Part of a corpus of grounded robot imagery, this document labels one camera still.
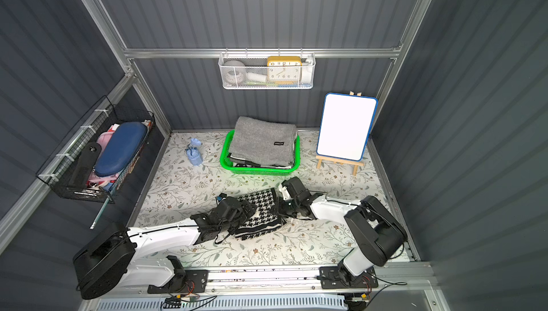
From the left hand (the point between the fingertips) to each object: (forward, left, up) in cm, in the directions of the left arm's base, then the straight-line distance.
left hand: (253, 215), depth 84 cm
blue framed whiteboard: (+32, -39, +19) cm, 53 cm away
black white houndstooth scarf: (-2, -5, 0) cm, 5 cm away
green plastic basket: (+21, -1, 0) cm, 21 cm away
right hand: (+3, -8, -1) cm, 8 cm away
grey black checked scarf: (+25, -11, +6) cm, 28 cm away
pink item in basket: (+1, +45, +28) cm, 53 cm away
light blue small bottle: (+30, +30, +4) cm, 43 cm away
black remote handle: (+4, +49, +29) cm, 57 cm away
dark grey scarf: (+33, -4, +8) cm, 34 cm away
